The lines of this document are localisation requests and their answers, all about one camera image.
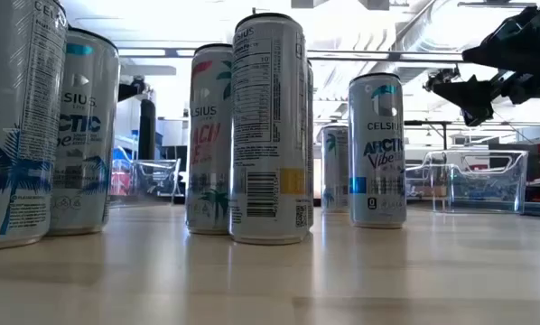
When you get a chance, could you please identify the black cylindrical post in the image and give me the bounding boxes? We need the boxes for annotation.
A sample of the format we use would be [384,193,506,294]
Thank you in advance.
[137,98,157,162]

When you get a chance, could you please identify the Celsius Arctic Vibe can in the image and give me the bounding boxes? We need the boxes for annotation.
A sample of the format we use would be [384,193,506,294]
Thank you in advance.
[348,72,407,229]
[0,0,69,251]
[48,27,121,237]

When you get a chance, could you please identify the dark background monitor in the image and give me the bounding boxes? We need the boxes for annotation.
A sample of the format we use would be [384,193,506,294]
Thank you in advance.
[159,144,188,172]

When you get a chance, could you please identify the blue red shelf bins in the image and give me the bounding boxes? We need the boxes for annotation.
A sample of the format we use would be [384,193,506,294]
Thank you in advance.
[110,148,138,196]

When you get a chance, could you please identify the Celsius Tropical Vibe can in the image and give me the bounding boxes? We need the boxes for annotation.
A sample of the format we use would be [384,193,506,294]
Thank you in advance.
[306,58,315,229]
[228,12,311,246]

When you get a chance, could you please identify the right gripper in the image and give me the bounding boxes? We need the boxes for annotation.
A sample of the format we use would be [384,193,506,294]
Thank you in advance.
[431,4,540,127]

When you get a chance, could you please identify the Celsius Peach Vibe can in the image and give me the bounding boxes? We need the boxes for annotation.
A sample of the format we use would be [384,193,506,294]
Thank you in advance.
[185,43,235,236]
[320,125,351,214]

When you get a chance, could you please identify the clear plastic bin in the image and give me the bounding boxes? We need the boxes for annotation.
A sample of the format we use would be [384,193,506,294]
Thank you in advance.
[405,149,529,214]
[109,146,183,204]

